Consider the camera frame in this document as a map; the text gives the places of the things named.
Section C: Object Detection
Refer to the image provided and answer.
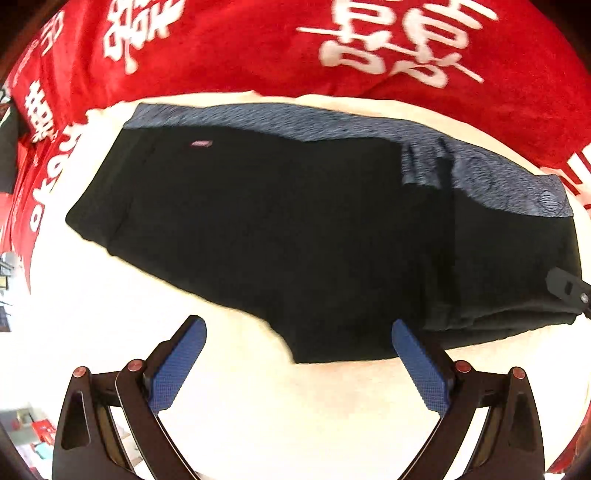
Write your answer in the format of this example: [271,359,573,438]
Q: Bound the black pants with blue trim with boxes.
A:
[66,103,581,363]

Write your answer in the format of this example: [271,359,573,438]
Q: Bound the black object at sofa left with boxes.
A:
[0,102,19,194]

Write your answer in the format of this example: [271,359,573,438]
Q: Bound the red sofa cover white characters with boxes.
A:
[1,1,590,263]

